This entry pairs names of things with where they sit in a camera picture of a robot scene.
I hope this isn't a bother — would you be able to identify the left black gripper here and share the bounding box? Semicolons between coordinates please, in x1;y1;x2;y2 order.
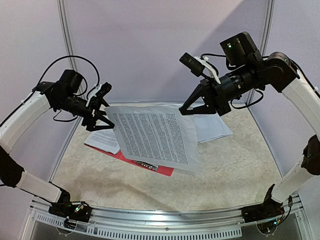
55;92;116;131

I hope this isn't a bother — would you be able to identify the printed paper sheet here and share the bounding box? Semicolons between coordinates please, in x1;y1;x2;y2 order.
84;129;120;155
105;105;201;173

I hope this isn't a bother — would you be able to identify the stack of printed papers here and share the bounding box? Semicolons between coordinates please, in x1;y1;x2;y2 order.
194;113;233;143

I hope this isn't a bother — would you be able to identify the red file folder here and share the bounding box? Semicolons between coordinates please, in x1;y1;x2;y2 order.
85;143;174;177

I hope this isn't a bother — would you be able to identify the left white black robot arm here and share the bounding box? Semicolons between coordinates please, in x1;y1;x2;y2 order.
0;69;115;217

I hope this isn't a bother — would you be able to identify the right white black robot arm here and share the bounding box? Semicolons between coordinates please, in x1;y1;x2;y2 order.
179;31;320;218

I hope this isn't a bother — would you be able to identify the metal clip top of folder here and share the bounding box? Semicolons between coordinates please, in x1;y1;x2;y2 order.
133;160;159;172

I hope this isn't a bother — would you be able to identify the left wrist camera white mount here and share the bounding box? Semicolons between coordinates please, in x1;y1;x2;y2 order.
86;82;112;101

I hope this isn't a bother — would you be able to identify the right aluminium frame post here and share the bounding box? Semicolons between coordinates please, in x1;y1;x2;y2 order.
244;0;275;106

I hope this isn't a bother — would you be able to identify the aluminium frame post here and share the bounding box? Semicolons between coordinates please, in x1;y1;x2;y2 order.
244;0;275;106
56;0;86;99

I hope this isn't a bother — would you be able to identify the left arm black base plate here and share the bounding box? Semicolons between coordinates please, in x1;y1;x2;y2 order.
48;198;93;223

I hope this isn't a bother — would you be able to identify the aluminium front rail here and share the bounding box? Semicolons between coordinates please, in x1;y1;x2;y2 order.
22;195;313;240

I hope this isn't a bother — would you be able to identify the left aluminium frame post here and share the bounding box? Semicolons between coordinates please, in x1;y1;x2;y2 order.
56;0;86;99

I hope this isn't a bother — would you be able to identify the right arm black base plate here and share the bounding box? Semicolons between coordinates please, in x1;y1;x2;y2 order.
240;203;285;223

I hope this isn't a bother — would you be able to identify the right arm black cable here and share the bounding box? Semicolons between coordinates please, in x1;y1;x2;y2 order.
201;52;311;221

